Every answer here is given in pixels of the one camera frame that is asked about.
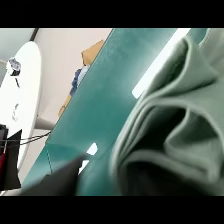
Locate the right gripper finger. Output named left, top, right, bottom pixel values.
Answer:
left=19, top=154, right=86, bottom=197

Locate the white T-shirt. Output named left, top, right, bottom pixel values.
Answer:
left=109, top=28, right=224, bottom=197

